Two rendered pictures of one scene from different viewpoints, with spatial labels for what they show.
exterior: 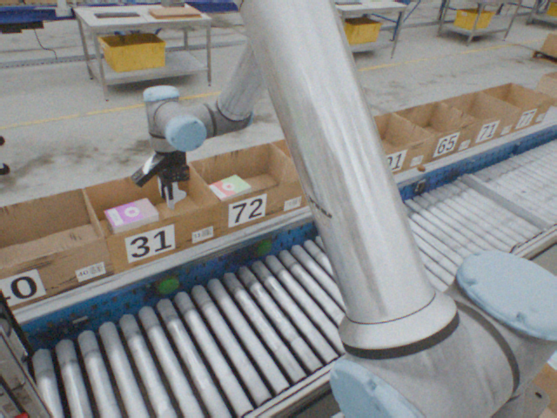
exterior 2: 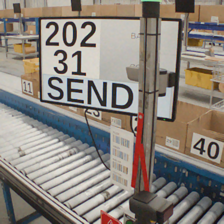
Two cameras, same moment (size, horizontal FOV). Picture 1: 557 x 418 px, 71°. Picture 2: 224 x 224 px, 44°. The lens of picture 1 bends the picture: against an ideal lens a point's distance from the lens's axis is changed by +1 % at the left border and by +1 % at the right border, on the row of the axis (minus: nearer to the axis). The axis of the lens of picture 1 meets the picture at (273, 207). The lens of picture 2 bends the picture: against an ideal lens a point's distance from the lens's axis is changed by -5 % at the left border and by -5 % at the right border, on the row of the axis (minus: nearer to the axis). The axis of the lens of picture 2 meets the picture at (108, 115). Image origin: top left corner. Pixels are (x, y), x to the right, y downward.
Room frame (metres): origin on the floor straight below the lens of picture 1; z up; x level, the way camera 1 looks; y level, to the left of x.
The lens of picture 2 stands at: (0.03, -0.35, 1.57)
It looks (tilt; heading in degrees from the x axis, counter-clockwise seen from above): 21 degrees down; 80
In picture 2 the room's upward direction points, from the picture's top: straight up
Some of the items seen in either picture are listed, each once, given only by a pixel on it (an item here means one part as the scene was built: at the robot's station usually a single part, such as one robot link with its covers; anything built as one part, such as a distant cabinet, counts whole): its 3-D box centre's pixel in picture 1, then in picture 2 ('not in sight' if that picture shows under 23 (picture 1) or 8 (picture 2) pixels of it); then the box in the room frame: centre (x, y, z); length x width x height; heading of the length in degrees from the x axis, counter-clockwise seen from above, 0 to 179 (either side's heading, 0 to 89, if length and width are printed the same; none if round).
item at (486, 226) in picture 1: (470, 218); not in sight; (1.56, -0.99, 0.72); 0.52 x 0.05 x 0.05; 37
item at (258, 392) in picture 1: (227, 340); not in sight; (0.74, 0.11, 0.72); 0.52 x 0.05 x 0.05; 37
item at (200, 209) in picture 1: (154, 212); not in sight; (1.07, 0.43, 0.96); 0.39 x 0.29 x 0.17; 127
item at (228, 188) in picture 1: (228, 193); not in sight; (1.29, 0.19, 0.92); 0.16 x 0.11 x 0.07; 135
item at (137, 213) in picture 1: (132, 219); not in sight; (1.07, 0.52, 0.92); 0.16 x 0.11 x 0.07; 129
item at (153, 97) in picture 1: (163, 111); not in sight; (0.97, 0.32, 1.42); 0.10 x 0.09 x 0.12; 37
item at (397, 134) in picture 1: (381, 145); not in sight; (1.77, -0.51, 0.96); 0.39 x 0.29 x 0.17; 127
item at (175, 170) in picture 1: (171, 163); not in sight; (0.98, 0.32, 1.25); 0.09 x 0.08 x 0.12; 127
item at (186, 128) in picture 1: (184, 125); not in sight; (0.89, 0.25, 1.42); 0.12 x 0.12 x 0.09; 37
